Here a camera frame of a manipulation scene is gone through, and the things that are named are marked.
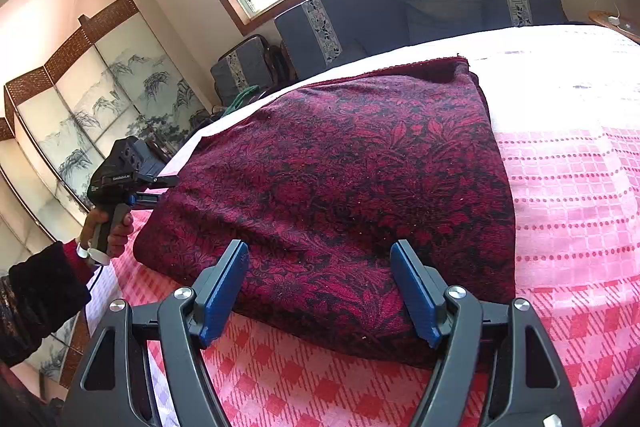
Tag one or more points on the painted folding screen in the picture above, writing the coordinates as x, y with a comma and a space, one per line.
110, 78

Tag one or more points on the black sleeved left forearm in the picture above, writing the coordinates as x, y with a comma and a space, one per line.
38, 296

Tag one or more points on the wooden nightstand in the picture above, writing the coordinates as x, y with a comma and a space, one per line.
619, 23

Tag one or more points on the dark red floral sweater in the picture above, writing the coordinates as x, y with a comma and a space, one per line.
322, 181

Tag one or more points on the dark square pillow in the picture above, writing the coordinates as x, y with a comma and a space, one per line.
430, 20

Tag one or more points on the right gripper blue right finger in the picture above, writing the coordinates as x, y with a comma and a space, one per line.
527, 384

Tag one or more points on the person's left hand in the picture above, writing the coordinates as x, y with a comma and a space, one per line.
119, 234

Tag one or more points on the dark blue padded headboard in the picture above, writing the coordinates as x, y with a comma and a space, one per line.
322, 34

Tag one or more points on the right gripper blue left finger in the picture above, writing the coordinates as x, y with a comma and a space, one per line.
113, 383

